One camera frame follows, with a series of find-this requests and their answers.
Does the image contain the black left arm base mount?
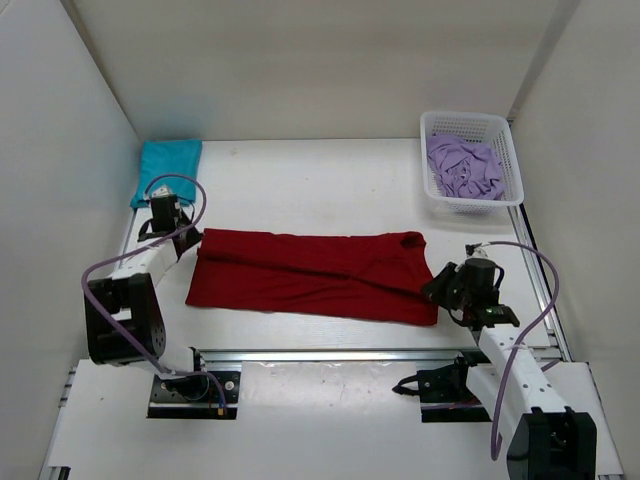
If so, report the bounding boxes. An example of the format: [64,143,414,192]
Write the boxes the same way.
[147,370,241,420]

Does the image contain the lilac garment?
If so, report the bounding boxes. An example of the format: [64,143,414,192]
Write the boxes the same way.
[426,133,505,201]

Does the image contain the white plastic basket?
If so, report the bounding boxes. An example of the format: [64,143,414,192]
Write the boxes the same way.
[420,111,524,214]

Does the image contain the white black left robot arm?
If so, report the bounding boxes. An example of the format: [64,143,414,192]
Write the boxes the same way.
[83,187,210,400]

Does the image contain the teal polo shirt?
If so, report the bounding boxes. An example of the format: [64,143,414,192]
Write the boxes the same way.
[130,139,203,209]

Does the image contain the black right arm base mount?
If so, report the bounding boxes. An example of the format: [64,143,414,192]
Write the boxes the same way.
[392,352,490,424]

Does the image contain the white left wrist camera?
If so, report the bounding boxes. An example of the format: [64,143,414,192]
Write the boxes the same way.
[149,185,174,199]

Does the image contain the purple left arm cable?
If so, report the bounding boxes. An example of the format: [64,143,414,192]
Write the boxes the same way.
[80,173,229,416]

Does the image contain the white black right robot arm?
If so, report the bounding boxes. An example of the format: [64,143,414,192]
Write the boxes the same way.
[422,257,597,479]

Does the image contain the aluminium table edge rail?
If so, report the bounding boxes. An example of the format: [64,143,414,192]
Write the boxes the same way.
[202,349,460,363]

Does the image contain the red t shirt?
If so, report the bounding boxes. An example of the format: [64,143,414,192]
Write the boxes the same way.
[185,229,438,327]

